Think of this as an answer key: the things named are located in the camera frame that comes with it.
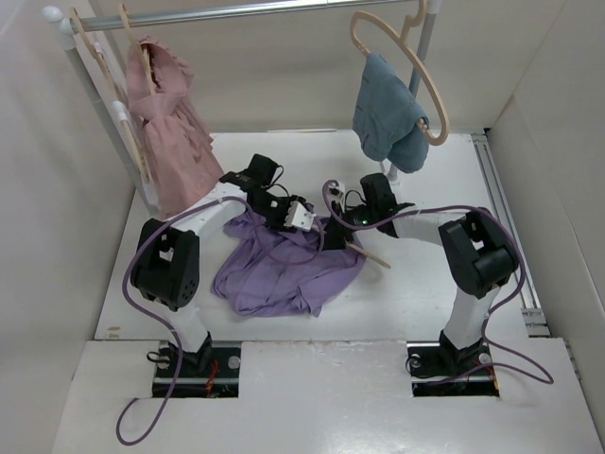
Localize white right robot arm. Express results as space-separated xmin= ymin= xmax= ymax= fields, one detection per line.
xmin=321 ymin=173 xmax=523 ymax=379

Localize beige hanger with white garment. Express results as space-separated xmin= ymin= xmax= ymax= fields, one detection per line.
xmin=70 ymin=8 xmax=151 ymax=183

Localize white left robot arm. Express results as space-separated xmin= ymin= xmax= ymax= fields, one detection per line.
xmin=123 ymin=154 xmax=314 ymax=375

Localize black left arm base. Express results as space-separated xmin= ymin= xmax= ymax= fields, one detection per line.
xmin=146 ymin=341 xmax=242 ymax=399

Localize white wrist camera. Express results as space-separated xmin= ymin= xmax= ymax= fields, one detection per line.
xmin=284 ymin=201 xmax=316 ymax=232
xmin=327 ymin=181 xmax=346 ymax=211

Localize purple t shirt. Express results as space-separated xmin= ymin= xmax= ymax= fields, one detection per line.
xmin=211 ymin=212 xmax=366 ymax=318

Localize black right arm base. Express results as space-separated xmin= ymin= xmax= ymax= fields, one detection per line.
xmin=405 ymin=341 xmax=500 ymax=397

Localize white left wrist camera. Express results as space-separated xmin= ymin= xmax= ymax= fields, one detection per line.
xmin=284 ymin=201 xmax=316 ymax=232

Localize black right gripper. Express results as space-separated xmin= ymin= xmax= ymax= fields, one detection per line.
xmin=316 ymin=201 xmax=377 ymax=252

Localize white clothes rack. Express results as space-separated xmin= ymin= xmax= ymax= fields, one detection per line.
xmin=42 ymin=1 xmax=450 ymax=214

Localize beige wooden hanger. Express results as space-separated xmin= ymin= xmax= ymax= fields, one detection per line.
xmin=312 ymin=225 xmax=391 ymax=270

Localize beige hanger with pink dress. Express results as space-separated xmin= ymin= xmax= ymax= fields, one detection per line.
xmin=118 ymin=3 xmax=156 ymax=95

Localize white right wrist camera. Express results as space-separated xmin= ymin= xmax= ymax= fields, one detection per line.
xmin=327 ymin=181 xmax=346 ymax=211

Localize pink hanging dress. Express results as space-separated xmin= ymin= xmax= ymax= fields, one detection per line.
xmin=127 ymin=35 xmax=224 ymax=218

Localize blue denim shorts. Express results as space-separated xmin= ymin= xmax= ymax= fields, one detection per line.
xmin=353 ymin=53 xmax=429 ymax=173

